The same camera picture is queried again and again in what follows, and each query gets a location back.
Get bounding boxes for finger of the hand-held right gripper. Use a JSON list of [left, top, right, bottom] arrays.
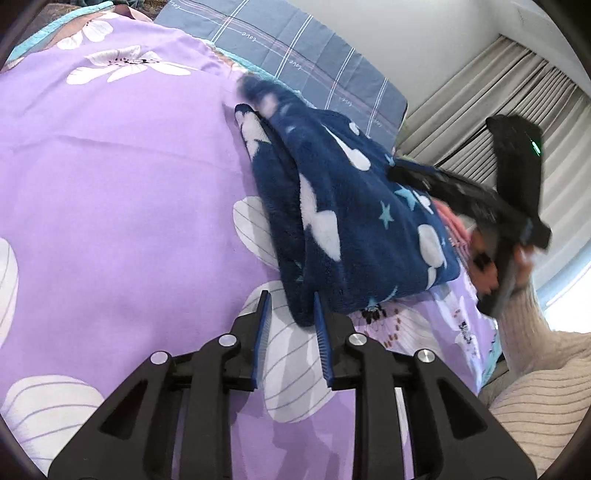
[[387, 164, 462, 204]]

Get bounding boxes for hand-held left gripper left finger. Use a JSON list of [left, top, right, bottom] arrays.
[[48, 290, 273, 480]]

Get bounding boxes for stack of pink clothes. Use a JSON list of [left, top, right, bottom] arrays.
[[433, 198, 477, 252]]

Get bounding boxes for navy star-print fleece jacket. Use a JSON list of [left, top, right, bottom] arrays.
[[235, 76, 462, 328]]

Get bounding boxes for purple floral bedsheet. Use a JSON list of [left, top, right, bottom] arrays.
[[0, 0, 502, 480]]

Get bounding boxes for person's cream knit sweater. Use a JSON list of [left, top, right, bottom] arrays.
[[478, 330, 591, 478]]

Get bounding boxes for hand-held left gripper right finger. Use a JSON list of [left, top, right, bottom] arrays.
[[313, 292, 539, 480]]

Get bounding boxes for blue plaid pillow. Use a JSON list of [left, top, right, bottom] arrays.
[[154, 0, 409, 155]]

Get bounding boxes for person's right forearm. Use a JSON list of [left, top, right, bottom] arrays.
[[495, 276, 591, 376]]

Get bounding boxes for person's right hand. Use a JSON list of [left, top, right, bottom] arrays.
[[470, 230, 537, 297]]

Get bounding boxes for grey pleated curtain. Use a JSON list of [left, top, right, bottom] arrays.
[[397, 34, 591, 296]]

